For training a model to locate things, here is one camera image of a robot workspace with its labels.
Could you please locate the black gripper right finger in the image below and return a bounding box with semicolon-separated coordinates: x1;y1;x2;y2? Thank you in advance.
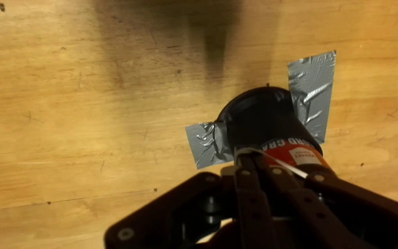
254;156;364;249

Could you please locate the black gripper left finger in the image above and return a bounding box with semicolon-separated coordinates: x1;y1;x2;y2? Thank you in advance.
234;155;276;249

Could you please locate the white elastic band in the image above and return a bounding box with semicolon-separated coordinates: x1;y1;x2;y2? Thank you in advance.
233;147;308;180

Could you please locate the black upside-down cup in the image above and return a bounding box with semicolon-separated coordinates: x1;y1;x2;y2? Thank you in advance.
216;87;332;173

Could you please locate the grey duct tape strip left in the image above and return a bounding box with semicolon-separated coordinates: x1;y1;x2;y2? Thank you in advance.
185;122;233;169

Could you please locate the grey duct tape strip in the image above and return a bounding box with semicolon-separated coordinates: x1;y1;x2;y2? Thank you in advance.
185;122;233;169
287;51;335;144

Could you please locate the grey duct tape strip right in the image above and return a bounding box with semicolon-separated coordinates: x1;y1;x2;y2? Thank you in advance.
287;51;335;144

